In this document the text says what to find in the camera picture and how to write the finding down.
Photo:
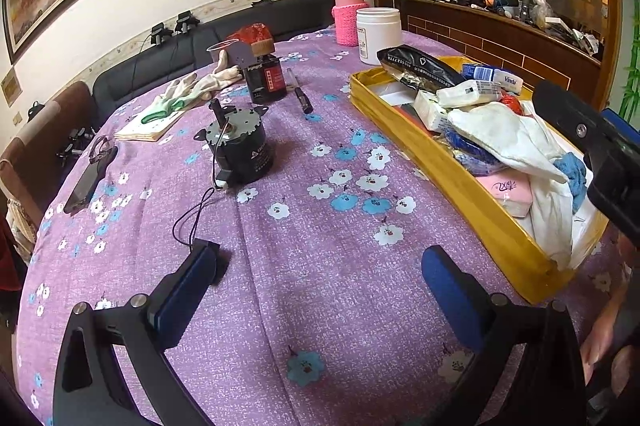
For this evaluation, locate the blue Vinda tissue pack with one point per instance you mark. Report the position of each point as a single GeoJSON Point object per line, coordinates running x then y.
{"type": "Point", "coordinates": [506, 80]}

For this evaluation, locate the brown armchair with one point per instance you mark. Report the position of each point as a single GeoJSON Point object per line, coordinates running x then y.
{"type": "Point", "coordinates": [31, 171]}

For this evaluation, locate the blue cloth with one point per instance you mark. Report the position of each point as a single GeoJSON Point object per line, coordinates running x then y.
{"type": "Point", "coordinates": [576, 172]}

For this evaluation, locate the purple floral tablecloth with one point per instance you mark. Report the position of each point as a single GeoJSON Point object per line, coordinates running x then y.
{"type": "Point", "coordinates": [322, 317]}

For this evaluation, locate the white towel cloth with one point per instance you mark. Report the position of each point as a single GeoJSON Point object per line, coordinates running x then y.
{"type": "Point", "coordinates": [529, 145]}

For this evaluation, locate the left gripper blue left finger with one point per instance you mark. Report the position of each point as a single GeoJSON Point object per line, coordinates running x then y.
{"type": "Point", "coordinates": [174, 301]}

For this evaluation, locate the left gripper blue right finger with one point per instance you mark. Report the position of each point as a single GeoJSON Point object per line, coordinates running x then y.
{"type": "Point", "coordinates": [463, 301]}

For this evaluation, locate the pink rose tissue pack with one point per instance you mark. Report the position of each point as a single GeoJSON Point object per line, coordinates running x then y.
{"type": "Point", "coordinates": [511, 189]}

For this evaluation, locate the pink sleeved thermos bottle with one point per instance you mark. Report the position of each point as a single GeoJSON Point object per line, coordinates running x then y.
{"type": "Point", "coordinates": [344, 13]}

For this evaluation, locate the black leather sofa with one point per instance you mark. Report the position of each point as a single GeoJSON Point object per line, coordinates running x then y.
{"type": "Point", "coordinates": [184, 53]}

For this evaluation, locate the red plastic bag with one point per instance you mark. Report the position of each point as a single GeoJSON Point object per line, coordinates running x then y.
{"type": "Point", "coordinates": [257, 36]}

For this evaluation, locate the white plastic jar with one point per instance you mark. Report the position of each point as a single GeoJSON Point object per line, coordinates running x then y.
{"type": "Point", "coordinates": [377, 28]}

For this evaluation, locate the clear plastic cup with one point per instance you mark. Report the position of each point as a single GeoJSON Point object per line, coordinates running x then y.
{"type": "Point", "coordinates": [223, 53]}

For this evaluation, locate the white flat box under gloves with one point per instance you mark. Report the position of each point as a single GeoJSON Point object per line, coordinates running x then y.
{"type": "Point", "coordinates": [149, 125]}

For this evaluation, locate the yellow cardboard tray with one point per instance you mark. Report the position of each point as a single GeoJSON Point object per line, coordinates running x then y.
{"type": "Point", "coordinates": [508, 240]}

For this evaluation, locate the wooden brick-pattern counter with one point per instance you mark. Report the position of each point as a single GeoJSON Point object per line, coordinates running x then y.
{"type": "Point", "coordinates": [529, 53]}

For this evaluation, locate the black snack pouch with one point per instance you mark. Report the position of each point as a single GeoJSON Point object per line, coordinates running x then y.
{"type": "Point", "coordinates": [418, 70]}

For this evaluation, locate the dark bottle red label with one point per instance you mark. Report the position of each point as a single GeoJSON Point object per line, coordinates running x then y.
{"type": "Point", "coordinates": [264, 78]}

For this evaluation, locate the white tissue pack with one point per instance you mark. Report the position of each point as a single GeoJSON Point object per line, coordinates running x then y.
{"type": "Point", "coordinates": [469, 93]}

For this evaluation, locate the person's right hand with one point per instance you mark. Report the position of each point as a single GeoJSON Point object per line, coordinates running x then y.
{"type": "Point", "coordinates": [602, 339]}

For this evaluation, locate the white work gloves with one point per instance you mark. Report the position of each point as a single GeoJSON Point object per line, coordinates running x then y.
{"type": "Point", "coordinates": [181, 94]}

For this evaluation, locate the black cylindrical motor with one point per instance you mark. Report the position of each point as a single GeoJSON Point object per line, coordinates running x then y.
{"type": "Point", "coordinates": [238, 141]}

